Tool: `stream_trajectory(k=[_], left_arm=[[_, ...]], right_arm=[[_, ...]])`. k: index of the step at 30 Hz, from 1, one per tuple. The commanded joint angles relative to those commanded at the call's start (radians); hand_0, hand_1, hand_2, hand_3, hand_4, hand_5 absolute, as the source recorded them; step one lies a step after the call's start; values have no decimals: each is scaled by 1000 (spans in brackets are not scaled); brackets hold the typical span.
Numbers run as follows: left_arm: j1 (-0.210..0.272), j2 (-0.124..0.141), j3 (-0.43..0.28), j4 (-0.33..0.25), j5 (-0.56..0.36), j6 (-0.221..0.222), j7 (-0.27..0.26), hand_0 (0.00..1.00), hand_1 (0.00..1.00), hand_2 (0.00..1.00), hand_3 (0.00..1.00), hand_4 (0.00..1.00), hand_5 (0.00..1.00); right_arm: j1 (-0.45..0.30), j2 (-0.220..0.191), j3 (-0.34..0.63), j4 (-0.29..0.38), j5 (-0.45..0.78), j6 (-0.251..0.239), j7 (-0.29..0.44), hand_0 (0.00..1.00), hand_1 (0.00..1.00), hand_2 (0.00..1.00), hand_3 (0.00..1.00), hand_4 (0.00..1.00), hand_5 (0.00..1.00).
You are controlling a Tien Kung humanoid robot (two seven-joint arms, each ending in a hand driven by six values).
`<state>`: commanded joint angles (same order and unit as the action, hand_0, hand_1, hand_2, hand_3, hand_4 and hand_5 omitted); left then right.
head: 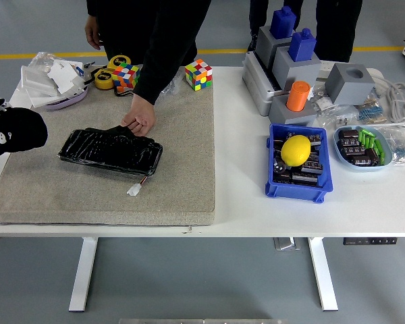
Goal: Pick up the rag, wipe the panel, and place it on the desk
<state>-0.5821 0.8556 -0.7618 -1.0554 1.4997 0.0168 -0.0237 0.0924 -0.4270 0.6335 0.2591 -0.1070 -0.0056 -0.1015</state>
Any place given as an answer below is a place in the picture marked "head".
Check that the person's left hand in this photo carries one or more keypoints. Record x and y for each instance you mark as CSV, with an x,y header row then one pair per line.
x,y
142,116

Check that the person's right hand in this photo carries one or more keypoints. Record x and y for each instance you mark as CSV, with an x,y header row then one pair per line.
x,y
92,32

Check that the black rag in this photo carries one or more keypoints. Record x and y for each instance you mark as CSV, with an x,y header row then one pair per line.
x,y
23,131

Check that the person's left forearm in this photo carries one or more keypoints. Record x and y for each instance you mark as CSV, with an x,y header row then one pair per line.
x,y
155,77

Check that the black table control panel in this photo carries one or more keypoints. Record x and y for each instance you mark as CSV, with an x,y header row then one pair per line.
x,y
369,241

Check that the small metal tool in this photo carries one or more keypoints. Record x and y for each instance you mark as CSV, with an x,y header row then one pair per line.
x,y
89,65

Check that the yellow tape measure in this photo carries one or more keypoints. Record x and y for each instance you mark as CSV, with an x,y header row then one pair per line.
x,y
118,62
103,79

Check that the colourful puzzle cube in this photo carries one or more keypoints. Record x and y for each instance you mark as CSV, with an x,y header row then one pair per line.
x,y
126,77
198,74

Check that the small clear plastic bag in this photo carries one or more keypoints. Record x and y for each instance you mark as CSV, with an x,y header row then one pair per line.
x,y
172,86

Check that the person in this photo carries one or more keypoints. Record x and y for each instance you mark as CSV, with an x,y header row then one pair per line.
x,y
138,27
337,27

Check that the grey-brown mat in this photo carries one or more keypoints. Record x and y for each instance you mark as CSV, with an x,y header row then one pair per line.
x,y
175,152

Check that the purple tray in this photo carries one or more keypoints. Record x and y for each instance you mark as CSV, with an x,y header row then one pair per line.
x,y
71,101

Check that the yellow lemon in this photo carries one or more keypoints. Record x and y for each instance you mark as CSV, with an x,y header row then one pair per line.
x,y
295,150

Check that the orange cylinder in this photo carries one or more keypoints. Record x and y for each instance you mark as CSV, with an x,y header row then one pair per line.
x,y
298,96

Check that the blue bottle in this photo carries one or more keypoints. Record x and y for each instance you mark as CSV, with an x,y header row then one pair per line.
x,y
302,44
283,22

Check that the blue plastic bin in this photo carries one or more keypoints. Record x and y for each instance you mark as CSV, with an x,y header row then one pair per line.
x,y
293,194

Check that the white table leg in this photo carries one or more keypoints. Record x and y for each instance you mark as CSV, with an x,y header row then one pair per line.
x,y
322,276
82,276

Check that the clear bag of small parts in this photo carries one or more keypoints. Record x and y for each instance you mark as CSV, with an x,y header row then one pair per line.
x,y
334,113

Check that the grey block with round hole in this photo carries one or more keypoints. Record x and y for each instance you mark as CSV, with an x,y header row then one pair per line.
x,y
344,86

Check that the green battery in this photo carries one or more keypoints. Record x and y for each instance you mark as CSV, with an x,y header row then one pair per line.
x,y
362,136
368,140
378,146
382,157

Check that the bag of blue resistors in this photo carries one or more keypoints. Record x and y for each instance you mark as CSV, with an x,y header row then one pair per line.
x,y
401,148
371,113

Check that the light blue dish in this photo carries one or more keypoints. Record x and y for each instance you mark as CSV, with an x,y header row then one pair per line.
x,y
389,148

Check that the metal bracket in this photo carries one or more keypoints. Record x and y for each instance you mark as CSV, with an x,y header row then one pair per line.
x,y
287,243

